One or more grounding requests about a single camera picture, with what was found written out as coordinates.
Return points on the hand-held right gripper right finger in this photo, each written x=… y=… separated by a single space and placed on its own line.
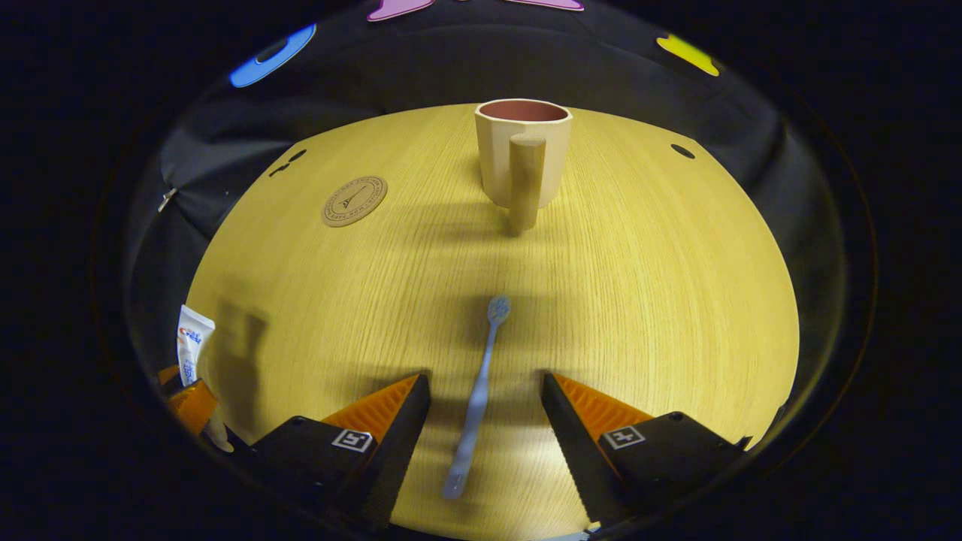
x=575 y=458

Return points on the white toothpaste tube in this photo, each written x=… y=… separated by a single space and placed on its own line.
x=192 y=338

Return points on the round wooden coaster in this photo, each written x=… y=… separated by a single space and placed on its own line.
x=355 y=201

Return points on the wooden desktop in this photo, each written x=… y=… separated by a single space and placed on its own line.
x=639 y=300

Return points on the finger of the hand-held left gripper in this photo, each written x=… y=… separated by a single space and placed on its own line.
x=194 y=406
x=168 y=373

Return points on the beige cup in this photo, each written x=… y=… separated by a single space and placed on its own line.
x=500 y=158

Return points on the light blue toothbrush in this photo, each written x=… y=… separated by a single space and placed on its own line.
x=481 y=391

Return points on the black backdrop cloth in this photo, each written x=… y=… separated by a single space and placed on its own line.
x=421 y=68

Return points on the small silver backdrop clip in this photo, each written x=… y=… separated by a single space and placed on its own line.
x=167 y=200

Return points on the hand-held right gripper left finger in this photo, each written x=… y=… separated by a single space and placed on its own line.
x=394 y=458

